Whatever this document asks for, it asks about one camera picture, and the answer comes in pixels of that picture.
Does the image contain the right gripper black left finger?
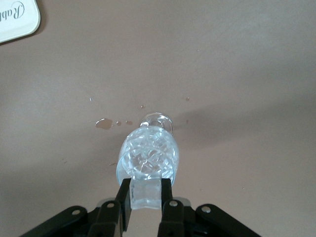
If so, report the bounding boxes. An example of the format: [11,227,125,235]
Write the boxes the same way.
[21,178,131,237]

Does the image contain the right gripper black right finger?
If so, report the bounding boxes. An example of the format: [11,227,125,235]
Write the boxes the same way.
[158,178,261,237]

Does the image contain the large clear ice cube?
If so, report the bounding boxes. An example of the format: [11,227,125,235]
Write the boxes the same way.
[129,177,162,210]

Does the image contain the cluster of clear ice cubes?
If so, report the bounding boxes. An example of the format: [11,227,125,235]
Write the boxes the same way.
[122,127,175,175]

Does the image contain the clear stemmed wine glass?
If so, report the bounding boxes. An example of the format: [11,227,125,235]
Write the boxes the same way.
[116,113,180,192]

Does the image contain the small liquid puddle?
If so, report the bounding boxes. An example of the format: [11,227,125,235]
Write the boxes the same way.
[95,118,114,130]

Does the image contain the cream rabbit print tray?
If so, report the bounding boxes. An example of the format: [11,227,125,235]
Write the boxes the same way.
[0,0,41,45]

